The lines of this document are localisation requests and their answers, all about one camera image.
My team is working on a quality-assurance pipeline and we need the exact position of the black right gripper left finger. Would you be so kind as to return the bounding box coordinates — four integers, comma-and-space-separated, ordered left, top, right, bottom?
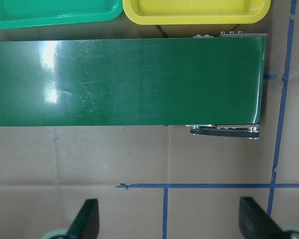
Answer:
66, 199, 100, 239

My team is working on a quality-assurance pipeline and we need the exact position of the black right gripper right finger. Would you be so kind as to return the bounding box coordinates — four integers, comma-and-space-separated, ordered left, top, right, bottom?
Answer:
239, 197, 287, 239

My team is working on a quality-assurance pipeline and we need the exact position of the green conveyor belt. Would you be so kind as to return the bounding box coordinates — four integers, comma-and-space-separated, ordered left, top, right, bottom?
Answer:
0, 33, 268, 139

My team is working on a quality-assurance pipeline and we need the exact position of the yellow plastic tray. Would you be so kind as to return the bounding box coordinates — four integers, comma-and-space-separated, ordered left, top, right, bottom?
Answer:
123, 0, 271, 25

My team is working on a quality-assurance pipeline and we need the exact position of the green plastic tray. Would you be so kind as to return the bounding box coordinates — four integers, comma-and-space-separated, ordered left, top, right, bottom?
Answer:
0, 0, 123, 29

